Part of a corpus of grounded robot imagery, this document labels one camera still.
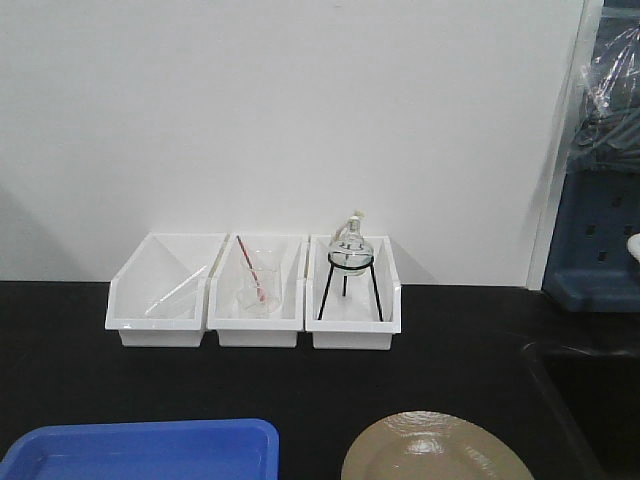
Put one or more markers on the blue plastic tray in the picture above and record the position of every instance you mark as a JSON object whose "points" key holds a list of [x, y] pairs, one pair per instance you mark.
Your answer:
{"points": [[193, 449]]}

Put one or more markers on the beige plate with black rim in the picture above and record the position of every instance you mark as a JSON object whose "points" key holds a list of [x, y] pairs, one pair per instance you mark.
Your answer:
{"points": [[430, 445]]}

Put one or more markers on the glass alcohol lamp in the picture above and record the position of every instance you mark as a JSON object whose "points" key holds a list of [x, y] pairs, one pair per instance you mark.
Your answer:
{"points": [[348, 245]]}

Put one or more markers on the clear glass beaker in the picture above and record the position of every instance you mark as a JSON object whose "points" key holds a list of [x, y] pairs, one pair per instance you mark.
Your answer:
{"points": [[267, 267]]}

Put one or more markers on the red thermometer rod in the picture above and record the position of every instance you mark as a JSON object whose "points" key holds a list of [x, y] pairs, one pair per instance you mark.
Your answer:
{"points": [[260, 292]]}

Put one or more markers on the right white storage bin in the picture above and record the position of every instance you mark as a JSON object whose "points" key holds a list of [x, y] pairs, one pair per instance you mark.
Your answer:
{"points": [[358, 312]]}

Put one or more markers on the white storage bin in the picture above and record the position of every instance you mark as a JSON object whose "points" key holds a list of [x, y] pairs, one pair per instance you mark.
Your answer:
{"points": [[358, 312], [159, 262], [280, 329]]}

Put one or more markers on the middle white storage bin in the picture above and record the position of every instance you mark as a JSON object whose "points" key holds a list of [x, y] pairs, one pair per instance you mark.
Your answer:
{"points": [[280, 329]]}

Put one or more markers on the glass stirring rod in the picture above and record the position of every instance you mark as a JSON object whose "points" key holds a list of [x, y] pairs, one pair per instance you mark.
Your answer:
{"points": [[158, 307]]}

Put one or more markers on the left white storage bin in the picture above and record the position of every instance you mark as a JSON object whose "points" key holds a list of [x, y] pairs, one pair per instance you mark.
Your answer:
{"points": [[159, 262]]}

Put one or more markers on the dark blue pegboard rack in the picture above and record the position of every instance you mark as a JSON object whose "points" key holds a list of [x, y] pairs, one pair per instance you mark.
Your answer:
{"points": [[589, 268]]}

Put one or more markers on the clear plastic bag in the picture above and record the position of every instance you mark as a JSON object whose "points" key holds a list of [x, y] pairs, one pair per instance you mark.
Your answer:
{"points": [[607, 138]]}

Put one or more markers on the black wire tripod stand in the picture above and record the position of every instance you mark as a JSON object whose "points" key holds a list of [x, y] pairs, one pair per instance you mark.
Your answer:
{"points": [[346, 272]]}

